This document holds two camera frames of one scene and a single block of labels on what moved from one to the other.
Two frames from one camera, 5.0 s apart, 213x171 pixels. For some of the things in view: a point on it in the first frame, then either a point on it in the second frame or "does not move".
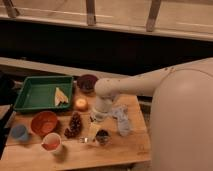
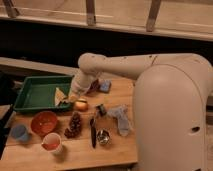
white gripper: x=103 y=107 to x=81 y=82
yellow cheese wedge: x=60 y=97 does not move
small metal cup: x=103 y=136 does not move
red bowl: x=44 y=122 does not move
